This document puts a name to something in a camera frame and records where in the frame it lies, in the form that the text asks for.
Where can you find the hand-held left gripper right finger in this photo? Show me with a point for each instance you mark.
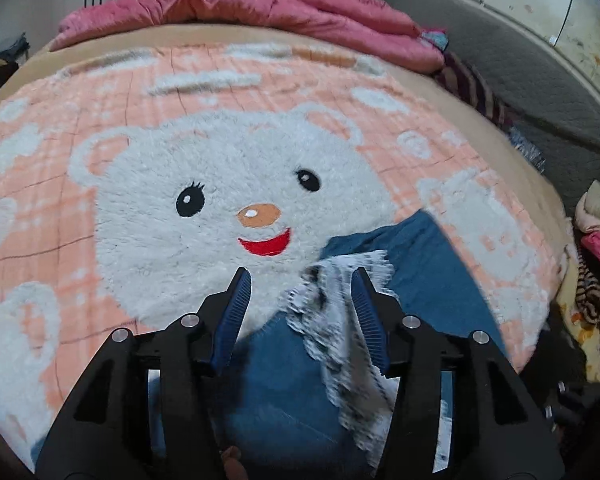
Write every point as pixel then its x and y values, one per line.
pixel 367 320

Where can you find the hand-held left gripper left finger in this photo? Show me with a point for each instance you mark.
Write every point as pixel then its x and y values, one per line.
pixel 232 320

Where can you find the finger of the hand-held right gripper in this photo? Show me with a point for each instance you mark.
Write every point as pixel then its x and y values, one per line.
pixel 570 400

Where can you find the blue denim pants lace trim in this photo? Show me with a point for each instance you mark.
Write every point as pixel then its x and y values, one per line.
pixel 280 385

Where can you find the peach bear print blanket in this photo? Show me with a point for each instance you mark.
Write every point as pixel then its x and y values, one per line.
pixel 205 160

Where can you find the colourful heap of clothes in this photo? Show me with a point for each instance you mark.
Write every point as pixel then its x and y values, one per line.
pixel 595 220

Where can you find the blue patterned cloth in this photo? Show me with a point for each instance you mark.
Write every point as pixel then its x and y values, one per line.
pixel 527 147

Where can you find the dark striped pillow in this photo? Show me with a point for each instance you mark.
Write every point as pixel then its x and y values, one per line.
pixel 475 87

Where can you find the teal patterned cloth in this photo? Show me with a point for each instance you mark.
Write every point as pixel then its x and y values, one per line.
pixel 435 39

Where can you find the grey padded headboard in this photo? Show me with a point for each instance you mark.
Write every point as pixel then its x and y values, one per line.
pixel 530 75

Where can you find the pink quilt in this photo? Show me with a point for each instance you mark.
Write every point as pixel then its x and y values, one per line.
pixel 230 2

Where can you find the folded clothes pile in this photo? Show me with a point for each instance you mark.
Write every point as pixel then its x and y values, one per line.
pixel 10 47

